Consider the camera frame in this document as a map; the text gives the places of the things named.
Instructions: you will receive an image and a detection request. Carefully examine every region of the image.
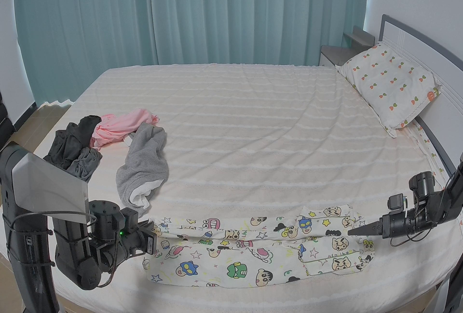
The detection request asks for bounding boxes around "bed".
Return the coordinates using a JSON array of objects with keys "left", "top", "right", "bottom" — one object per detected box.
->
[{"left": 0, "top": 14, "right": 463, "bottom": 313}]

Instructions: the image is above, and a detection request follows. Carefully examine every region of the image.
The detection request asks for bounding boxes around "black chest of drawers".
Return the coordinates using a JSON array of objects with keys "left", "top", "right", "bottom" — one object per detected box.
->
[{"left": 0, "top": 91, "right": 13, "bottom": 151}]

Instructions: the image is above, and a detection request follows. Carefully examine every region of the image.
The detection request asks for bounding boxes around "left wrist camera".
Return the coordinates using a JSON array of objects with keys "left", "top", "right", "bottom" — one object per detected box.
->
[{"left": 115, "top": 208, "right": 141, "bottom": 238}]

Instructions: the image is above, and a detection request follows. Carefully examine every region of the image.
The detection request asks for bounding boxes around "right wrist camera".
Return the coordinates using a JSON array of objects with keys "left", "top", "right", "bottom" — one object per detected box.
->
[{"left": 387, "top": 193, "right": 408, "bottom": 214}]

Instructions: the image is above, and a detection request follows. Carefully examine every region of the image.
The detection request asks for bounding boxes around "dark grey garment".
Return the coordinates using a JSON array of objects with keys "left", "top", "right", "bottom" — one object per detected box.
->
[{"left": 65, "top": 147, "right": 103, "bottom": 182}]

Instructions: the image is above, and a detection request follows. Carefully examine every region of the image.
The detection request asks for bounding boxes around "pink garment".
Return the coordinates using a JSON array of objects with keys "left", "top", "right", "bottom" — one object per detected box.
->
[{"left": 90, "top": 108, "right": 160, "bottom": 150}]

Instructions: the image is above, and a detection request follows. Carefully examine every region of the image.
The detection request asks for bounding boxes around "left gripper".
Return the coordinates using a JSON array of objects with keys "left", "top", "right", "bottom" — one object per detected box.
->
[{"left": 121, "top": 225, "right": 158, "bottom": 258}]

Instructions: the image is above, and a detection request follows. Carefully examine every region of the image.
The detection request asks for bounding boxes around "grey bedside table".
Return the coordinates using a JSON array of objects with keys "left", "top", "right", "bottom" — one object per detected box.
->
[{"left": 320, "top": 26, "right": 375, "bottom": 68}]

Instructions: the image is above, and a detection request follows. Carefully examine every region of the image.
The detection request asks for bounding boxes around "black garment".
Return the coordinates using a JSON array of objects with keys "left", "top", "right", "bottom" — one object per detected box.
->
[{"left": 43, "top": 115, "right": 102, "bottom": 171}]

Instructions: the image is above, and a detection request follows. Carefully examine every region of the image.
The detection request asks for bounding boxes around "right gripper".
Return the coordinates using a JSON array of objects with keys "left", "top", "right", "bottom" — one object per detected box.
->
[{"left": 347, "top": 211, "right": 411, "bottom": 240}]

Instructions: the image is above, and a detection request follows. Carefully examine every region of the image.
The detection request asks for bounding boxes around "white printed pillow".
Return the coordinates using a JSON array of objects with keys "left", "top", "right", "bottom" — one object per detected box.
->
[{"left": 334, "top": 43, "right": 443, "bottom": 139}]

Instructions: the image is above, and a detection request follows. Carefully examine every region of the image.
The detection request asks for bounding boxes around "white printed pyjama top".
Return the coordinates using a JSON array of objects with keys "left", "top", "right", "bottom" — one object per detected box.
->
[{"left": 143, "top": 204, "right": 377, "bottom": 287}]

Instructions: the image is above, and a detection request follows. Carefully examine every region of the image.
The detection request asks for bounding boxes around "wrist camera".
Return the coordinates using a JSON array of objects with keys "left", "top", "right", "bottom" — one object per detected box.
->
[
  {"left": 387, "top": 193, "right": 408, "bottom": 214},
  {"left": 115, "top": 208, "right": 141, "bottom": 238}
]

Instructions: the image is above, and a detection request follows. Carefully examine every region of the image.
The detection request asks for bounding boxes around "black cable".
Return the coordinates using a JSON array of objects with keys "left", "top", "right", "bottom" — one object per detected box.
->
[
  {"left": 97, "top": 232, "right": 119, "bottom": 287},
  {"left": 390, "top": 228, "right": 430, "bottom": 242}
]

